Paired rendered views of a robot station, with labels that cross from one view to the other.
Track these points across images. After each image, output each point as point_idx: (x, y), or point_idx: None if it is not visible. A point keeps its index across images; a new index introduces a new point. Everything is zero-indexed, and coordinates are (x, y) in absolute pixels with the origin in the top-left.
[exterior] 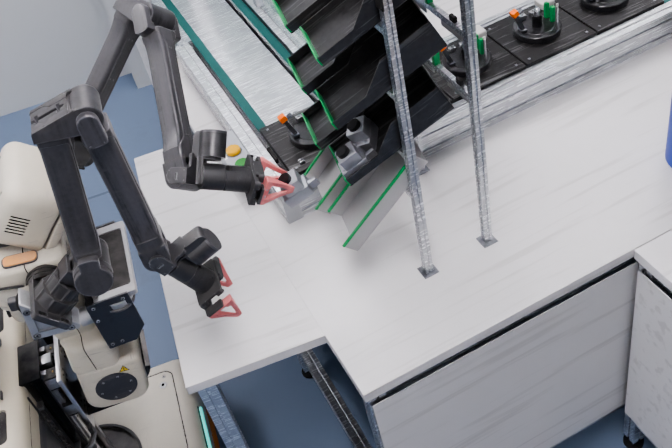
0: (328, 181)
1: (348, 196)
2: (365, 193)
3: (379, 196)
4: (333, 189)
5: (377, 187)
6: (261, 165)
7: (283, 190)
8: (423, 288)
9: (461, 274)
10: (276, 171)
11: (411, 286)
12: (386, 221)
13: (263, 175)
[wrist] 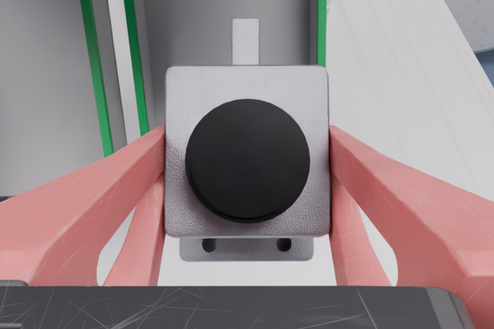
0: (20, 147)
1: (149, 94)
2: (177, 41)
3: None
4: (109, 117)
5: None
6: (163, 299)
7: (335, 210)
8: (345, 101)
9: (332, 37)
10: (142, 194)
11: (332, 120)
12: (137, 117)
13: (464, 316)
